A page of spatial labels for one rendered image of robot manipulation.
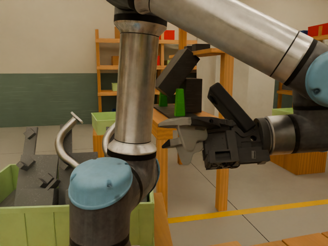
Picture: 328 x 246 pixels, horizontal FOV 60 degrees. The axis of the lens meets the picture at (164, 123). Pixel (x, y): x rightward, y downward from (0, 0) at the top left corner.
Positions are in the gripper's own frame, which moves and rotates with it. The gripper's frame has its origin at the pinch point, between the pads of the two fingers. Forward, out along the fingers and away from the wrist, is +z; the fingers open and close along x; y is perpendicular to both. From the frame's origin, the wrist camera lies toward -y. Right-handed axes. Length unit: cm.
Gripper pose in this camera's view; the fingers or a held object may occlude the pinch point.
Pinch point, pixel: (159, 133)
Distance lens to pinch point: 55.3
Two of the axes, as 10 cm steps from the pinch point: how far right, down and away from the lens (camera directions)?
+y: 0.7, 9.4, -3.3
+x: 0.4, 3.3, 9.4
